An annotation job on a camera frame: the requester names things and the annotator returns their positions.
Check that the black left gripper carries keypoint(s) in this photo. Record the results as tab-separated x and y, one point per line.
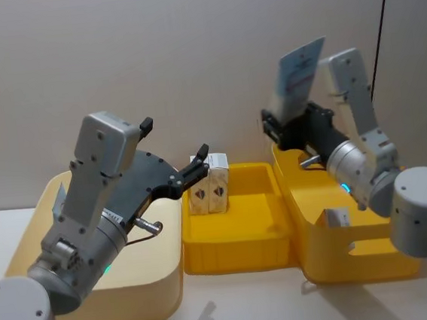
145	178

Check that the right gripper silver plug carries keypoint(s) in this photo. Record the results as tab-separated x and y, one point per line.
310	161

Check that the pale yellow plastic bin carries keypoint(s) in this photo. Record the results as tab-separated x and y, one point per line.
146	249

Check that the blue and white carton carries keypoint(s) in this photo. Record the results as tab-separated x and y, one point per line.
298	80

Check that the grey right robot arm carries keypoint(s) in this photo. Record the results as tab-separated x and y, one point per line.
418	208

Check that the shallow yellow plastic tray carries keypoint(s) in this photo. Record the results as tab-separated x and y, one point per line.
242	221

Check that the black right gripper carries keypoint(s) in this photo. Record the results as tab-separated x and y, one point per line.
309	133

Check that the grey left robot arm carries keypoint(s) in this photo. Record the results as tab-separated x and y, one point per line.
87	179

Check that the tall yellow plastic bin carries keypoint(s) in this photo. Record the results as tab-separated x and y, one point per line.
320	248

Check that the grey blue flat carton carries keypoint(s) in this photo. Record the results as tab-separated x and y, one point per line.
58	205

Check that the white and tan carton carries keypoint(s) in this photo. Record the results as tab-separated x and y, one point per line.
218	193
199	199

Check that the small white carton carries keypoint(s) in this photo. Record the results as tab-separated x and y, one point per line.
338	218

